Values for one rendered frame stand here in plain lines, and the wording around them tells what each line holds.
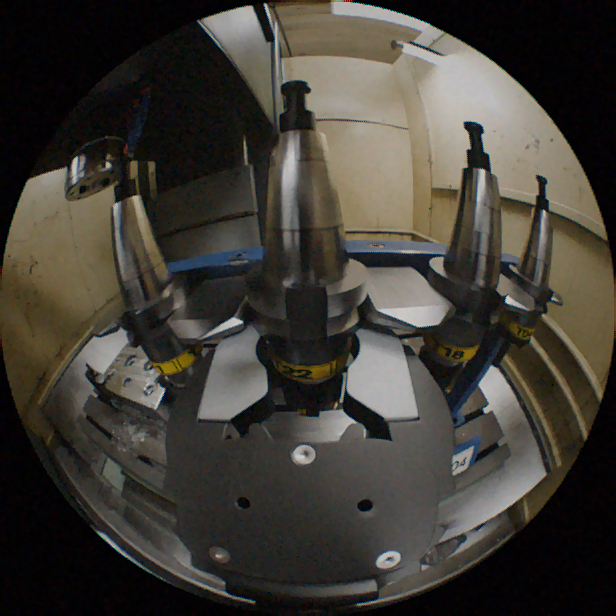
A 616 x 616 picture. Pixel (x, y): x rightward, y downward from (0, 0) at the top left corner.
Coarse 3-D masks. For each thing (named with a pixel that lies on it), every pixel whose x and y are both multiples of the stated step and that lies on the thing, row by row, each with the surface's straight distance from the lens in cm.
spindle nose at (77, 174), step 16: (96, 128) 49; (112, 128) 49; (80, 144) 49; (96, 144) 47; (112, 144) 47; (80, 160) 47; (96, 160) 45; (112, 160) 46; (64, 176) 52; (80, 176) 45; (96, 176) 47; (112, 176) 50; (64, 192) 53; (96, 192) 57
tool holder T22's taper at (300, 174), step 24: (288, 144) 9; (312, 144) 9; (288, 168) 8; (312, 168) 8; (288, 192) 8; (312, 192) 8; (336, 192) 9; (264, 216) 9; (288, 216) 8; (312, 216) 8; (336, 216) 9; (264, 240) 9; (288, 240) 8; (312, 240) 8; (336, 240) 8; (264, 264) 9; (288, 264) 8; (312, 264) 8; (336, 264) 9
